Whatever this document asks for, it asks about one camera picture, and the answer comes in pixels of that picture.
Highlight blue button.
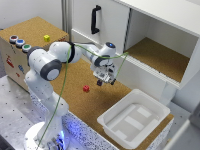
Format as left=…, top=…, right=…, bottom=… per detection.
left=15, top=38, right=26, bottom=48

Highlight purple block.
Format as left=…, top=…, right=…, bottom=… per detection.
left=96, top=79, right=104, bottom=87

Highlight white plastic box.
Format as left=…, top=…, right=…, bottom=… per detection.
left=96, top=88, right=171, bottom=149

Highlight red button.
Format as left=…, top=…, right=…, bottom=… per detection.
left=9, top=34, right=19, bottom=44

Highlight white cabinet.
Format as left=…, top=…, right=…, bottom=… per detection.
left=69, top=0, right=200, bottom=107

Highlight wooden drawer box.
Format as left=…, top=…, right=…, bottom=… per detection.
left=0, top=16, right=70, bottom=92

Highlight yellow block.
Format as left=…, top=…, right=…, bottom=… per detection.
left=43, top=34, right=51, bottom=43

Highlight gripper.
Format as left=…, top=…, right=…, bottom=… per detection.
left=92, top=63, right=117, bottom=84

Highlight white sliding door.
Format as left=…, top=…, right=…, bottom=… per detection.
left=71, top=0, right=131, bottom=54

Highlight green button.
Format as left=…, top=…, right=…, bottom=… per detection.
left=21, top=43, right=33, bottom=54

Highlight black door handle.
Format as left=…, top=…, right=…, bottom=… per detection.
left=90, top=4, right=102, bottom=35

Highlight pink block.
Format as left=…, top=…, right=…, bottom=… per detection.
left=82, top=85, right=91, bottom=93

